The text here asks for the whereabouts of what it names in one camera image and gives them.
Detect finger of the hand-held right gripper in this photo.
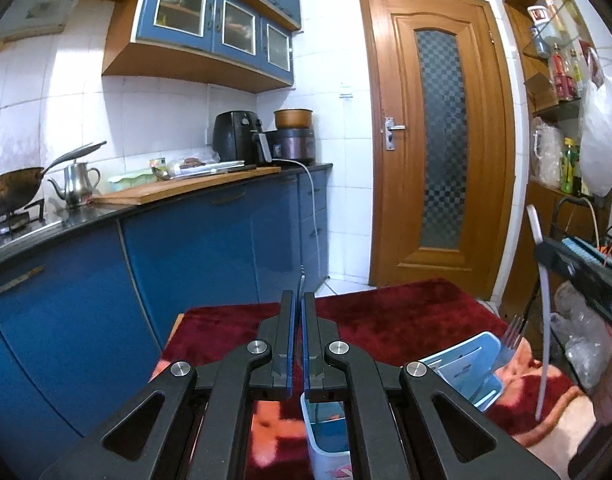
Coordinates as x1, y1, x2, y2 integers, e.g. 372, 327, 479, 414
533, 240, 589, 295

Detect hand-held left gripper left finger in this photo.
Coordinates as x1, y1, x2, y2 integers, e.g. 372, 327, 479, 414
40, 290, 299, 480

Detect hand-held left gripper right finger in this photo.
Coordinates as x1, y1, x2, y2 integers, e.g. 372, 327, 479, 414
302, 291, 562, 480

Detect white chopstick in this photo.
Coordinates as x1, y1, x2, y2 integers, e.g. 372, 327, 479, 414
527, 205, 555, 422

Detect light blue utensil box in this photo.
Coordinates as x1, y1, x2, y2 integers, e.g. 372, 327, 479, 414
300, 332, 505, 480

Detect person's right hand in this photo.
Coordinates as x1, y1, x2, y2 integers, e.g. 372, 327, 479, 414
592, 332, 612, 426

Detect light blue ribbed object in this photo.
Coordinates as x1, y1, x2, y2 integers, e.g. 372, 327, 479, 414
561, 238, 612, 267

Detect clear plastic bags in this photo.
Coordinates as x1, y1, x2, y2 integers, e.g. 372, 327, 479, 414
551, 281, 612, 392

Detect green bottle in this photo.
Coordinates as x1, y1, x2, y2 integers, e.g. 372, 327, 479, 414
560, 137, 583, 196

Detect metal fork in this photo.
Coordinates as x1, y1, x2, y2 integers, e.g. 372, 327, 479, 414
495, 314, 530, 377

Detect red and peach blanket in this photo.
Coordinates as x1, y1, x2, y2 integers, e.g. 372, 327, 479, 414
148, 277, 598, 480

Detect clear plastic jug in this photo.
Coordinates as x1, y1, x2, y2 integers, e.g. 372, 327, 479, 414
529, 116, 565, 189

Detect blue lower kitchen cabinets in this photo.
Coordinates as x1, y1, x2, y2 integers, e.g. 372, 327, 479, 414
0, 162, 335, 480

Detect white plastic bag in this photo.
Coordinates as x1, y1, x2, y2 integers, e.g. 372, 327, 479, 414
578, 72, 612, 199

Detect wooden door with glass panel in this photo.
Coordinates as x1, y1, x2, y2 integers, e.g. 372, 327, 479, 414
359, 0, 517, 307

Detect wooden shelf unit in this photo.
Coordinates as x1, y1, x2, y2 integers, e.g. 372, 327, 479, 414
500, 0, 612, 317

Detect red bottle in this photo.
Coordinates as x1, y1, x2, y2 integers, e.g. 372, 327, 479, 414
551, 45, 581, 102

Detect wooden cutting board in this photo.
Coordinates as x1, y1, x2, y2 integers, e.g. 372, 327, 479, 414
92, 166, 283, 206

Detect dark rice cooker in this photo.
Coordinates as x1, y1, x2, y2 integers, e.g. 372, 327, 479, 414
263, 129, 317, 166

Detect black air fryer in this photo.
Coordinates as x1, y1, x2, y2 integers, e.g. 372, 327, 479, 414
212, 111, 273, 166

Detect brown pot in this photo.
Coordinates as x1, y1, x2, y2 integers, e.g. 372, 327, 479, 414
273, 108, 315, 131

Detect green cloth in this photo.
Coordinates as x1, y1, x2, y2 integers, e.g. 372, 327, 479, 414
108, 171, 157, 192

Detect yellow bottle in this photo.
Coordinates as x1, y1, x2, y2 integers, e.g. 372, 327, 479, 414
541, 0, 559, 38

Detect steel teapot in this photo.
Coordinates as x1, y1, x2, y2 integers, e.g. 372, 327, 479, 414
48, 161, 102, 210

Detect gas stove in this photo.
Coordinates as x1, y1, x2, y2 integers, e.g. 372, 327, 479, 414
0, 199, 67, 252

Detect black wire cart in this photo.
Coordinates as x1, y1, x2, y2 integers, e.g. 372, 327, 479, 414
550, 195, 612, 391

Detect white power cable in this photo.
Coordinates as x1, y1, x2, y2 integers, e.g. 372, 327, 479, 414
272, 159, 323, 287

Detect black-handled kitchen knife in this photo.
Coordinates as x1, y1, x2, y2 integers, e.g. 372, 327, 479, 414
176, 162, 259, 177

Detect metal door handle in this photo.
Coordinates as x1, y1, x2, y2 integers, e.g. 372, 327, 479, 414
383, 115, 407, 152

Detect dark wok with long handle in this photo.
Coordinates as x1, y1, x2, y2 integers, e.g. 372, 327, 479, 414
0, 141, 108, 224

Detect blue glass-door wall cabinet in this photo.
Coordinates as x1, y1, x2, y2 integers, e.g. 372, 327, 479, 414
102, 0, 295, 94

